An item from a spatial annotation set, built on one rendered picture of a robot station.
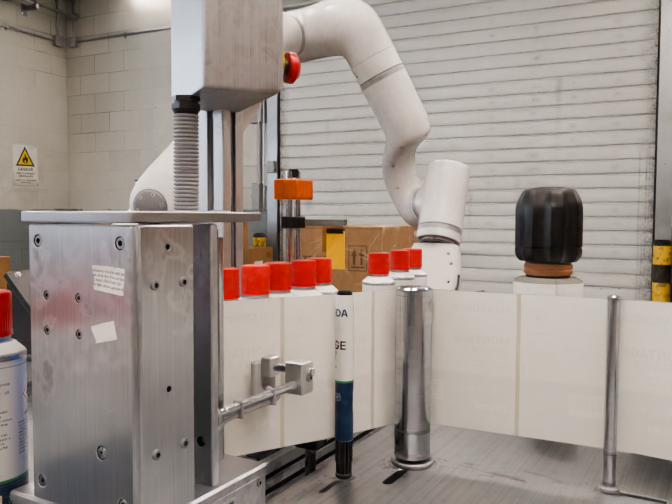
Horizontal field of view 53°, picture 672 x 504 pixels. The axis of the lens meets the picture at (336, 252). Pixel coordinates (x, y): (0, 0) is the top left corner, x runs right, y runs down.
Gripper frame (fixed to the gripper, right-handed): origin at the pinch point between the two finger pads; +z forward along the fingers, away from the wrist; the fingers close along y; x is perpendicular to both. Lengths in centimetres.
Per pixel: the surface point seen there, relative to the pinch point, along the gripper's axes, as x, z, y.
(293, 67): -56, -20, 1
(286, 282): -49.6, 5.5, 1.6
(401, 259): -16.4, -7.5, 0.6
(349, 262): 13.3, -14.8, -25.7
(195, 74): -64, -15, -7
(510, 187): 351, -172, -91
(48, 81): 276, -268, -561
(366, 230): 11.4, -21.8, -21.8
